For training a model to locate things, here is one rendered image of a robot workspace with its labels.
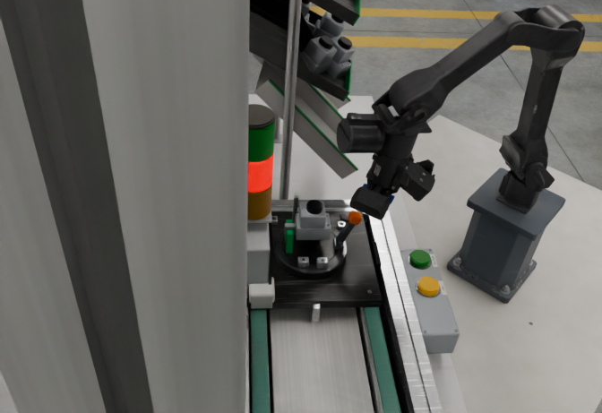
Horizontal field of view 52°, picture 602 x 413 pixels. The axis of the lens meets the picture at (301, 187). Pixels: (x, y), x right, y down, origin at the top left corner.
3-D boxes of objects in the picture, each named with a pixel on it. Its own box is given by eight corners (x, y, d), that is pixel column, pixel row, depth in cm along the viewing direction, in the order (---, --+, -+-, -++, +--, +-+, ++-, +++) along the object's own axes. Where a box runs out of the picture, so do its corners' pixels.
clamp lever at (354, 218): (342, 238, 119) (361, 211, 115) (343, 246, 118) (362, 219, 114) (325, 234, 118) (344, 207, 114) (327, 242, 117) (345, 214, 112)
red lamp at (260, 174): (271, 168, 84) (272, 140, 81) (272, 193, 81) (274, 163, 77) (235, 168, 84) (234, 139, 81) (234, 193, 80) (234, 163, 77)
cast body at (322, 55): (311, 57, 126) (328, 30, 122) (325, 72, 125) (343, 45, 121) (288, 64, 120) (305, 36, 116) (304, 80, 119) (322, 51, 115)
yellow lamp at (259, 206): (270, 196, 88) (271, 169, 84) (271, 220, 84) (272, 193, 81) (235, 196, 87) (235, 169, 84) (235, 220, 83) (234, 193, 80)
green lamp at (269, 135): (272, 139, 81) (274, 107, 78) (274, 162, 77) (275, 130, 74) (234, 139, 81) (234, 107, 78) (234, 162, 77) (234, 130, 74)
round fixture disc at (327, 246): (341, 227, 126) (342, 219, 124) (350, 279, 115) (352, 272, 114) (272, 228, 124) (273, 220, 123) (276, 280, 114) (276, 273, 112)
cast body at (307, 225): (327, 224, 118) (331, 196, 114) (330, 240, 115) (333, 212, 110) (283, 224, 117) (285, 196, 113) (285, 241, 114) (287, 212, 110)
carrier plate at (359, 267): (361, 217, 131) (362, 210, 130) (380, 307, 113) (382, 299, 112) (247, 218, 129) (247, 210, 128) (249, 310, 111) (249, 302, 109)
